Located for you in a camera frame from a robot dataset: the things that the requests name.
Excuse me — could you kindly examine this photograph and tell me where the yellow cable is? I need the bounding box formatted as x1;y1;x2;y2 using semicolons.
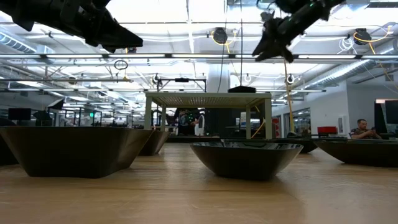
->
283;58;295;133

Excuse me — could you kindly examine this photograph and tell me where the black leaf-shaped plate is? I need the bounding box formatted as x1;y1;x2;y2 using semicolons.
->
189;141;304;182
313;139;398;168

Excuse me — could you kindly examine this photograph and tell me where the red box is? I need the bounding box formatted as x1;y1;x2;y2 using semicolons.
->
317;126;338;135

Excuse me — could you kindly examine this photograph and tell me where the large black monitor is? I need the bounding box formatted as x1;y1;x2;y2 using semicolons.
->
374;99;398;135

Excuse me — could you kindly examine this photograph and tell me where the black wavy square plate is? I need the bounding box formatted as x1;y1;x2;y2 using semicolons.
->
0;126;154;179
137;129;171;157

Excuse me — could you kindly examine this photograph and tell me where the background frame with camera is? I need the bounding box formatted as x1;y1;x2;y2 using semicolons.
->
156;77;208;93

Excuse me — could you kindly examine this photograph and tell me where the small black monitor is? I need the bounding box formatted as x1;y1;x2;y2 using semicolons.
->
7;108;32;121

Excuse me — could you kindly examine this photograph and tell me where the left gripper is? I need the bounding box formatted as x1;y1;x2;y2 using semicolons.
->
60;0;144;53

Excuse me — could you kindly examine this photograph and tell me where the black scalloped plate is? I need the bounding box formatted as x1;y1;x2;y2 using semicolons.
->
273;138;318;154
217;138;274;144

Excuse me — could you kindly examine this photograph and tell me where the person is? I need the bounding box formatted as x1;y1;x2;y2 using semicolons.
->
349;118;383;140
177;108;206;137

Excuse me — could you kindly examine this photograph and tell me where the black hanging cable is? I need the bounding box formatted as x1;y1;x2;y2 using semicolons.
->
239;0;244;88

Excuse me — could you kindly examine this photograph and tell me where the black ceiling cable reel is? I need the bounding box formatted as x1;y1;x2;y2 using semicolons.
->
212;27;229;45
353;27;369;46

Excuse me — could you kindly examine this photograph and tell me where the small black square plate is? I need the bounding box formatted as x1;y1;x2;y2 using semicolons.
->
228;85;257;94

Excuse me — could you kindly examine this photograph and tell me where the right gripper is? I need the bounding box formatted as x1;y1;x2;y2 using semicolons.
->
251;11;304;63

